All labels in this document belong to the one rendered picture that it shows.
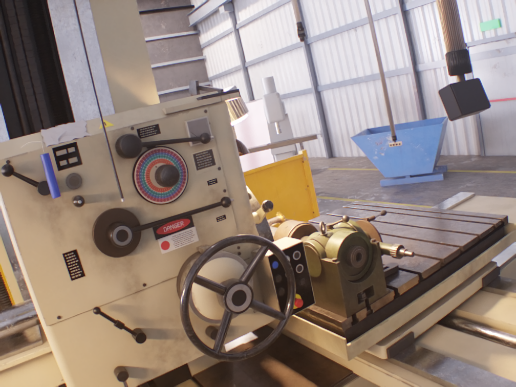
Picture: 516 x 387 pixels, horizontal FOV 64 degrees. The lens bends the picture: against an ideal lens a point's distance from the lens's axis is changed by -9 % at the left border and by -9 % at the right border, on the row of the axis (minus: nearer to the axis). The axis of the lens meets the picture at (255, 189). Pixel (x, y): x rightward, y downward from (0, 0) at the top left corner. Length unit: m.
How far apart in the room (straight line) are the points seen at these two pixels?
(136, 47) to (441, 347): 1.87
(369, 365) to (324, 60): 10.42
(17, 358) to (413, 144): 6.75
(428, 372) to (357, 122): 9.85
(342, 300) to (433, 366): 0.46
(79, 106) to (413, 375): 1.76
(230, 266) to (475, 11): 8.12
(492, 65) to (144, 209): 8.00
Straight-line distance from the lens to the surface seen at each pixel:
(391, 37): 10.30
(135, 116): 1.40
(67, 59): 2.03
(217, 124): 1.47
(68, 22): 2.07
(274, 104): 7.54
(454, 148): 9.68
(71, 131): 1.35
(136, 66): 2.09
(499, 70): 8.81
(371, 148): 7.71
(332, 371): 2.13
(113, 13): 2.13
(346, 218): 1.77
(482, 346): 2.02
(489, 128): 9.09
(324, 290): 1.76
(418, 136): 7.51
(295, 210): 4.62
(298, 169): 4.61
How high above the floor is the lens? 1.83
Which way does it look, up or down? 11 degrees down
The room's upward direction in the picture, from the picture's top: 13 degrees counter-clockwise
